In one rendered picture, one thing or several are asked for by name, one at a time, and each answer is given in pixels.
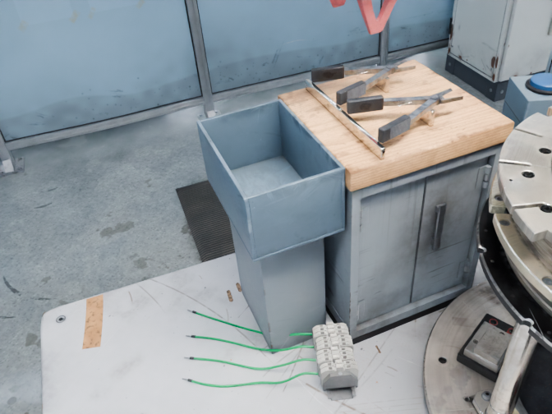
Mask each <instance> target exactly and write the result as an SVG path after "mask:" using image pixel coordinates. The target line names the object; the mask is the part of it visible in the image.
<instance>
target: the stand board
mask: <svg viewBox="0 0 552 414"><path fill-rule="evenodd" d="M410 66H416V69H413V70H408V71H400V72H396V73H393V74H390V75H389V76H388V78H389V92H388V93H385V92H383V91H382V90H381V89H379V88H378V87H377V86H376V85H373V86H372V87H370V88H369V89H368V90H366V94H364V95H362V96H361V97H366V96H373V95H380V94H382V95H383V96H384V98H397V97H414V96H431V95H433V94H437V93H439V92H441V91H444V90H447V89H449V88H451V89H452V90H453V91H451V92H449V93H447V94H446V95H444V96H443V97H444V98H445V99H446V98H452V97H459V96H463V100H458V101H454V102H450V103H443V104H439V105H437V106H434V107H433V109H434V110H435V119H434V125H433V126H428V125H426V124H425V123H424V122H423V121H422V120H421V119H418V120H417V121H415V122H414V123H412V124H411V125H410V130H408V131H405V132H404V133H402V134H401V135H399V136H396V137H394V138H393V139H392V140H388V141H386V142H384V143H383V144H382V143H380V144H381V145H382V146H384V147H385V156H384V159H383V160H380V159H379V158H378V157H377V156H375V155H374V154H373V153H372V152H371V151H370V150H369V149H368V148H367V147H366V146H365V145H364V144H363V143H362V142H360V141H359V140H358V139H357V138H356V137H355V136H354V135H353V134H352V133H351V132H350V131H349V130H348V129H347V128H346V127H345V126H344V125H343V124H342V123H341V122H340V121H339V120H338V119H337V118H336V117H335V116H334V115H333V114H332V113H330V112H329V111H328V110H327V109H326V108H325V107H324V106H323V105H322V104H321V103H320V102H319V101H318V100H317V99H315V98H314V97H313V96H312V95H311V94H310V93H309V92H308V91H307V90H306V88H304V89H301V90H295V91H292V92H288V93H286V94H280V95H278V99H281V100H282V101H283V102H284V103H285V104H286V105H287V106H288V107H289V108H290V109H291V110H292V111H293V113H294V114H295V115H296V116H297V117H298V118H299V119H300V120H301V121H302V122H303V123H304V124H305V125H306V127H307V128H308V129H309V130H310V131H311V132H312V133H313V134H314V135H315V136H316V137H317V138H318V139H319V141H320V142H321V143H322V144H323V145H324V146H325V147H326V148H327V149H328V150H329V151H330V152H331V154H332V155H333V156H334V157H335V158H336V159H337V160H338V161H339V162H340V163H341V164H342V165H343V166H344V167H345V169H346V172H345V186H346V187H347V188H348V190H349V191H356V190H359V189H361V188H364V187H367V186H372V185H374V184H377V183H380V182H384V181H387V180H389V179H392V178H395V177H399V176H402V175H404V174H408V173H412V172H415V171H417V170H420V169H423V168H427V167H429V166H432V165H435V164H437V163H442V162H445V161H448V160H450V159H455V158H457V157H460V156H463V155H465V154H470V153H472V152H476V151H478V150H483V149H485V148H488V147H491V146H493V145H497V144H500V143H503V142H505V141H506V139H507V138H508V136H509V134H510V133H511V132H512V131H513V126H514V121H512V120H511V119H509V118H508V117H505V116H504V115H503V114H502V113H499V112H498V111H496V110H495V109H493V108H492V107H490V106H489V105H487V104H485V103H483V102H482V101H480V100H479V99H477V98H475V97H474V96H472V95H471V94H468V92H466V91H465V90H462V89H461V88H459V87H458V86H456V85H455V84H453V83H452V82H450V81H448V80H446V79H445V78H443V77H442V76H440V75H439V74H437V73H435V72H434V71H432V70H431V69H429V68H428V67H426V66H424V65H422V64H421V63H419V62H418V61H416V60H414V59H413V60H411V61H407V62H405V63H403V64H401V65H399V66H398V67H410ZM373 75H374V74H360V75H354V76H349V77H345V78H343V79H338V80H333V81H330V82H326V83H323V84H319V85H317V86H318V87H319V88H320V89H321V90H322V91H323V92H324V93H325V94H327V95H328V96H329V97H330V98H331V99H332V100H333V101H334V102H335V103H336V92H337V91H338V90H341V89H343V88H345V87H347V86H349V85H352V84H354V83H356V82H358V81H366V80H368V79H369V78H371V77H372V76H373ZM359 98H360V97H359ZM414 110H415V105H403V106H400V107H399V106H384V109H383V110H379V111H373V112H367V113H355V114H348V115H349V116H350V117H352V118H353V119H354V120H355V121H356V122H357V123H358V124H360V125H361V126H362V127H363V128H364V129H365V130H366V131H368V132H369V133H370V134H371V135H372V136H373V137H374V138H375V139H376V140H378V128H379V127H381V126H383V125H385V124H387V123H389V122H391V121H393V120H395V119H396V118H398V117H401V116H402V115H404V114H406V115H409V114H410V113H412V112H413V111H414Z"/></svg>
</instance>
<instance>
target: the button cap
mask: <svg viewBox="0 0 552 414"><path fill-rule="evenodd" d="M530 85H531V86H533V87H535V88H537V89H539V90H547V91H552V73H547V72H542V73H537V74H535V75H534V76H532V77H531V80H530Z"/></svg>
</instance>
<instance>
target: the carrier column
mask: <svg viewBox="0 0 552 414"><path fill-rule="evenodd" d="M528 330H529V327H528V326H526V325H520V324H519V323H518V322H517V321H516V322H515V325H514V327H513V331H512V334H511V337H510V339H509V342H508V346H507V349H506V352H505V354H504V359H503V361H502V364H501V367H500V370H499V374H498V377H497V380H496V382H495V385H494V389H493V392H492V394H491V397H490V401H489V404H488V407H487V409H486V412H485V414H513V411H514V408H515V407H516V404H517V402H518V398H519V396H520V393H521V391H522V388H523V385H524V384H525V381H526V378H527V375H528V373H529V370H530V369H531V365H532V362H533V360H534V358H535V355H536V352H537V350H538V347H539V346H540V344H539V343H538V342H537V341H536V340H535V339H534V338H533V337H532V336H531V335H530V334H529V333H528Z"/></svg>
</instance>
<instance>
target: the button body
mask: <svg viewBox="0 0 552 414"><path fill-rule="evenodd" d="M532 76H534V75H532ZM532 76H510V77H509V80H508V88H507V91H506V95H505V99H504V106H503V110H502V114H503V115H504V116H505V117H508V118H509V119H511V120H512V121H514V126H513V130H515V127H517V126H518V125H519V124H520V123H521V122H523V121H524V120H526V119H527V118H529V117H530V116H531V115H533V114H535V113H541V114H543V115H545V116H547V115H546V114H547V111H548V108H549V107H551V106H552V95H543V94H536V93H533V92H531V91H530V90H528V89H527V88H526V86H525V84H526V81H527V79H529V78H531V77H532ZM547 117H548V116H547Z"/></svg>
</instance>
